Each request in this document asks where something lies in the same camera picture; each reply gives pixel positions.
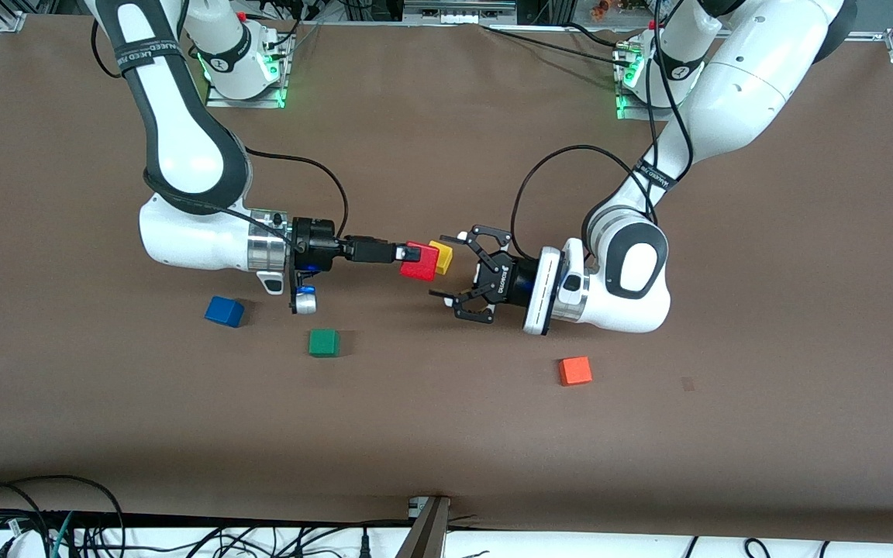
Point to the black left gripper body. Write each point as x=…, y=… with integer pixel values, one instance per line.
x=502, y=284

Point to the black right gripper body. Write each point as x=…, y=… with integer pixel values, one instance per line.
x=316, y=243

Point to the red wooden block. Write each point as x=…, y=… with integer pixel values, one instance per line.
x=421, y=263

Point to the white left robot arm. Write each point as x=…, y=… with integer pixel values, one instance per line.
x=741, y=85

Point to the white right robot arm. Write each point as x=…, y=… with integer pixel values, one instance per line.
x=183, y=147

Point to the yellow wooden block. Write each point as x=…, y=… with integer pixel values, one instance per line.
x=445, y=257

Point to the green wooden block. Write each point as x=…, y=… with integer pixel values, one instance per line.
x=323, y=342

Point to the orange wooden block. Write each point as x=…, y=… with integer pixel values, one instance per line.
x=575, y=370

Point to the blue wooden block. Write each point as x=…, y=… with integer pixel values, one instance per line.
x=223, y=311

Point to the brown table cover sheet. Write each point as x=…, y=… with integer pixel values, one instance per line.
x=446, y=434

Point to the grey power strip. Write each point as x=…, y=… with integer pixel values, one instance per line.
x=458, y=11

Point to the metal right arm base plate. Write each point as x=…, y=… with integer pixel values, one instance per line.
x=260, y=99

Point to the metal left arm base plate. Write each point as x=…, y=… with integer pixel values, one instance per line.
x=622, y=93

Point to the grey camera stand bracket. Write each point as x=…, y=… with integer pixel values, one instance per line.
x=425, y=531

